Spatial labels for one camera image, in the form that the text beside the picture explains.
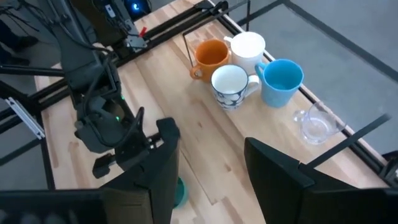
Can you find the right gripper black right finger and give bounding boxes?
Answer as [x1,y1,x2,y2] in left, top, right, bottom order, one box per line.
[244,138,358,224]

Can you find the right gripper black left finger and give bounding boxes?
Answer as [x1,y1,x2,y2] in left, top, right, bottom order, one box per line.
[101,117,181,224]

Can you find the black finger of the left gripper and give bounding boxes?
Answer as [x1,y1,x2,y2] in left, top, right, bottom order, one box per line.
[92,154,116,179]

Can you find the green plastic cup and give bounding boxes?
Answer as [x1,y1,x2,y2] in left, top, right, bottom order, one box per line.
[173,176,189,208]

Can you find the clear glass mug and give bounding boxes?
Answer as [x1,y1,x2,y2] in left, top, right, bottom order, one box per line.
[292,101,348,146]

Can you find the light blue plastic mug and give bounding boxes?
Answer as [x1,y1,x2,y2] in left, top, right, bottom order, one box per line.
[254,58,305,109]

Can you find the orange plastic mug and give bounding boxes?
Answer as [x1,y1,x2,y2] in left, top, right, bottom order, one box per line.
[189,39,233,83]

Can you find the plain white mug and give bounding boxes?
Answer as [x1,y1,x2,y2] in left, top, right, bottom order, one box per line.
[223,31,267,75]

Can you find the wooden shelf board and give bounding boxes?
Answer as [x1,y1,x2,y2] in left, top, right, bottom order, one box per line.
[183,18,389,189]

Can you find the silver aluminium bar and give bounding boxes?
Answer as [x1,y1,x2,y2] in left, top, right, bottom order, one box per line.
[4,96,47,140]

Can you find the black device with blue light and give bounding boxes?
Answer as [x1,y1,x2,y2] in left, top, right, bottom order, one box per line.
[124,0,152,19]

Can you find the wooden shelf with black frame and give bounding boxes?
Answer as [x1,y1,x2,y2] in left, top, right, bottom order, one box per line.
[182,0,392,169]

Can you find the silver corner bracket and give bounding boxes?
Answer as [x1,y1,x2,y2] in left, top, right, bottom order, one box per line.
[126,35,147,50]

